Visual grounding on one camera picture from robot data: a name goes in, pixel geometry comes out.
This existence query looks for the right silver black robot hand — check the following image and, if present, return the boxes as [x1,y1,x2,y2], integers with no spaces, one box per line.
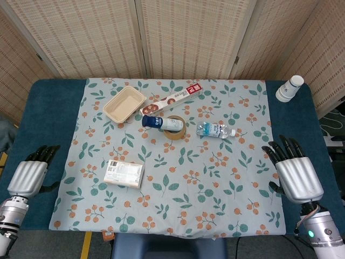
[261,134,325,203]

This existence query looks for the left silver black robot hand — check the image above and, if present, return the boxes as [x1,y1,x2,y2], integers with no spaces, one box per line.
[7,145,61,199]

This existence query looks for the face tissue pack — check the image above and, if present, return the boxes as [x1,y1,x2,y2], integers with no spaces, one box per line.
[103,159,146,189]

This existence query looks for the beige food tray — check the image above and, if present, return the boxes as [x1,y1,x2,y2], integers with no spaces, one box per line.
[102,86,148,124]

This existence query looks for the grey blue jeans leg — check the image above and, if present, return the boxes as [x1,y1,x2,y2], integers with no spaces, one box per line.
[0,115,18,153]

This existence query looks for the dark teal table cover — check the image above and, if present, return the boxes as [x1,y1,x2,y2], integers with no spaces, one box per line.
[0,78,345,237]

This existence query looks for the stack of white paper cups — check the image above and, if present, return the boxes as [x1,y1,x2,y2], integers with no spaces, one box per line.
[275,74,305,103]

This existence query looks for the clear plastic water bottle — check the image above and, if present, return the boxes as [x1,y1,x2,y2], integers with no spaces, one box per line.
[196,121,237,140]

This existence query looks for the floral leaf print tablecloth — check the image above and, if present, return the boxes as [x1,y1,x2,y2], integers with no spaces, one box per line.
[48,77,287,240]

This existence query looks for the brown packing tape roll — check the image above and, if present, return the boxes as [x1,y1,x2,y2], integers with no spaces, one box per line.
[163,115,187,140]

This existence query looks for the blue white bottle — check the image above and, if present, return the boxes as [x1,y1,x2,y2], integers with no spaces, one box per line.
[141,114,184,133]

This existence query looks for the long red white carton box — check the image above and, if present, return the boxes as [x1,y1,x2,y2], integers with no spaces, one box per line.
[139,79,203,117]

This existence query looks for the blue padded chair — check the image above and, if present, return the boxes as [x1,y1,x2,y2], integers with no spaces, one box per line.
[111,232,227,259]

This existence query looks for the bamboo folding screen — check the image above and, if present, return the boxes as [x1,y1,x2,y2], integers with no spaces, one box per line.
[0,0,345,127]

